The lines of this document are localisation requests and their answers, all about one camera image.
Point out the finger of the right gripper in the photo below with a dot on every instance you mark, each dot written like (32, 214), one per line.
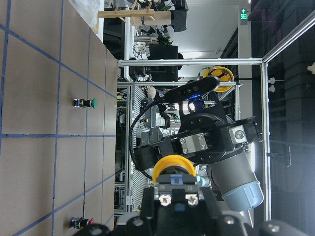
(212, 209)

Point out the black depth camera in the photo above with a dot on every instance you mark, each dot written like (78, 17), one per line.
(192, 89)

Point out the green push button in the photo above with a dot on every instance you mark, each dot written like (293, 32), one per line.
(89, 103)

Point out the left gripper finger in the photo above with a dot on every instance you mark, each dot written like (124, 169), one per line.
(150, 204)

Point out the red push button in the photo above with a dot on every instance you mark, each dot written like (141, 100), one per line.
(80, 222)

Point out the wooden rack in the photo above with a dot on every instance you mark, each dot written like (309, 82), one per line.
(139, 17)

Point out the aluminium cage frame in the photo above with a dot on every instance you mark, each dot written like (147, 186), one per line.
(298, 31)

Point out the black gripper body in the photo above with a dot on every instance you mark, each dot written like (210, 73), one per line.
(202, 139)

